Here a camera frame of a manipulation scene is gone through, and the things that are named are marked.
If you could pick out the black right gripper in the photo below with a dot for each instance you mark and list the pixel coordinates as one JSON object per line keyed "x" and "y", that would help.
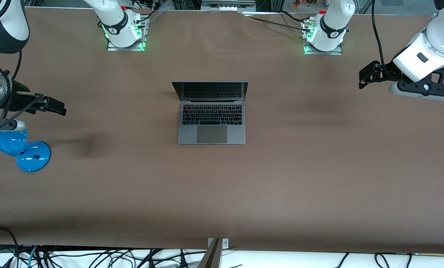
{"x": 20, "y": 101}

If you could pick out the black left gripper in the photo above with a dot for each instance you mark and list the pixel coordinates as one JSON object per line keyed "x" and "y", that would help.
{"x": 387, "y": 71}

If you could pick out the grey laptop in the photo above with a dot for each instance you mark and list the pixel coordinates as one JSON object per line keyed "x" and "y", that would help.
{"x": 211, "y": 134}

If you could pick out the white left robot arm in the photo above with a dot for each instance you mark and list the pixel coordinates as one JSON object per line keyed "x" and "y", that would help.
{"x": 430, "y": 48}

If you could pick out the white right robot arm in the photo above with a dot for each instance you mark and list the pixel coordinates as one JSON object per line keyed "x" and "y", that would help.
{"x": 114, "y": 22}

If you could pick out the blue desk lamp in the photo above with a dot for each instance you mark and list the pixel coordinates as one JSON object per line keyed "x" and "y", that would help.
{"x": 32, "y": 158}

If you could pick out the orange background object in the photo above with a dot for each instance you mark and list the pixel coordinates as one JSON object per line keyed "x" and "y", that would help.
{"x": 304, "y": 2}

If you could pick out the brown table mat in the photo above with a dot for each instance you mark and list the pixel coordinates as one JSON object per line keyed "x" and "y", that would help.
{"x": 319, "y": 167}

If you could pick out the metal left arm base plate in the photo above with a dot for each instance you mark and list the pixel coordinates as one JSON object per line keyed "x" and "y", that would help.
{"x": 326, "y": 53}

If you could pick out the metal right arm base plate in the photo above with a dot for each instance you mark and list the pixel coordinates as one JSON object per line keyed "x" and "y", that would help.
{"x": 127, "y": 48}

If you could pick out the metal camera mount pole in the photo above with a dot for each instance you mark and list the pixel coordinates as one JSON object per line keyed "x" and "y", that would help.
{"x": 212, "y": 257}

